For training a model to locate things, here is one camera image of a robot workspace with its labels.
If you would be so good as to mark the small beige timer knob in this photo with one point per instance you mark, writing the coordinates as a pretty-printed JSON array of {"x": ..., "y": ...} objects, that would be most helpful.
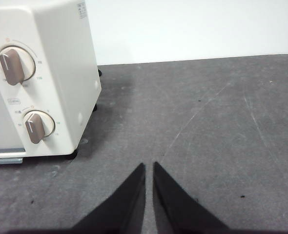
[{"x": 36, "y": 126}]

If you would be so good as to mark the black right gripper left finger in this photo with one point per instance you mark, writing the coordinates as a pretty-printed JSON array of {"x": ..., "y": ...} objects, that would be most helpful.
[{"x": 119, "y": 209}]

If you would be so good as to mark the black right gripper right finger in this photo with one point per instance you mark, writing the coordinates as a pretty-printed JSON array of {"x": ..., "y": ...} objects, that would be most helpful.
[{"x": 178, "y": 209}]

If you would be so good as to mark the cream toaster oven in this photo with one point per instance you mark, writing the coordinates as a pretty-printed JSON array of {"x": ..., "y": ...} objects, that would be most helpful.
[{"x": 61, "y": 61}]

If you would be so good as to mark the large beige temperature knob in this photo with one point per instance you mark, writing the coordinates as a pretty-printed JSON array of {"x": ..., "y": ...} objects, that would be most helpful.
[{"x": 12, "y": 65}]

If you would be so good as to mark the black oven foot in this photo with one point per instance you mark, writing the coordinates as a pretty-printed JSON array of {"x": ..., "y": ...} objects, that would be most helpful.
[
  {"x": 95, "y": 107},
  {"x": 73, "y": 154}
]

